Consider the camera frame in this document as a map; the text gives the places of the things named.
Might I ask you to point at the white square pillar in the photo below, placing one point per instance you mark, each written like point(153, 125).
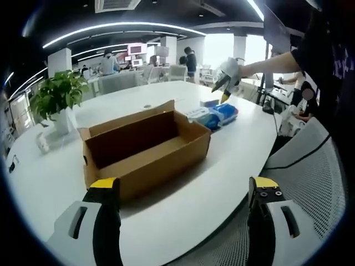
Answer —
point(59, 63)

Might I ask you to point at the dark hanging screen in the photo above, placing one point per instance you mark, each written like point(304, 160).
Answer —
point(277, 30)

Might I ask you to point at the ceiling air conditioner unit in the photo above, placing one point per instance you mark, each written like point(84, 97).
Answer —
point(116, 4)

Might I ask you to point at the straight ceiling light strip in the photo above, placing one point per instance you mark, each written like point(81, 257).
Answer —
point(255, 9)

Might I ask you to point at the grey mesh office chair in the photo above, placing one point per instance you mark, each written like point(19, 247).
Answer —
point(305, 180)

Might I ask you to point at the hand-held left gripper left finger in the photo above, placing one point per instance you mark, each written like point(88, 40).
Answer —
point(83, 221)

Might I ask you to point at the white paper cup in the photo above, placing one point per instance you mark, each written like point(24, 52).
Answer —
point(42, 142)

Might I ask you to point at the grey office partition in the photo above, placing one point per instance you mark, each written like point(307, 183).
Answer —
point(119, 80)

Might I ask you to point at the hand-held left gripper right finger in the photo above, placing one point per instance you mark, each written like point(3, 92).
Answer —
point(274, 221)

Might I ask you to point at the green potted plant white pot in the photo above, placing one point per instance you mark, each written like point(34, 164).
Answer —
point(58, 91)

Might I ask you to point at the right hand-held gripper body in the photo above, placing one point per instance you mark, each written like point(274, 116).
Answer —
point(231, 69)

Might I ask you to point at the pink screen monitor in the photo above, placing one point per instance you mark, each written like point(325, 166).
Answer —
point(137, 50)

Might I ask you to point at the blue soft tissue pack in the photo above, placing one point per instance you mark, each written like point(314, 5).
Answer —
point(226, 113)

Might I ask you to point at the brown cardboard shoe box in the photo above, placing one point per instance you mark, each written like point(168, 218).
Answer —
point(155, 171)

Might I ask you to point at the white cloth bundle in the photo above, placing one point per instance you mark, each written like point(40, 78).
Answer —
point(291, 122)

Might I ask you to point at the long curved ceiling light strip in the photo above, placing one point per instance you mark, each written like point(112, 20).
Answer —
point(124, 26)

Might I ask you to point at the black monitor stand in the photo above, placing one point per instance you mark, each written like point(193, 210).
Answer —
point(266, 91)

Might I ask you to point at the soft wet wipes pack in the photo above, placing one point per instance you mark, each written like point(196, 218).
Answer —
point(199, 116)

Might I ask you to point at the person's torso dark shirt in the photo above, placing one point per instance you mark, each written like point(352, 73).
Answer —
point(332, 69)

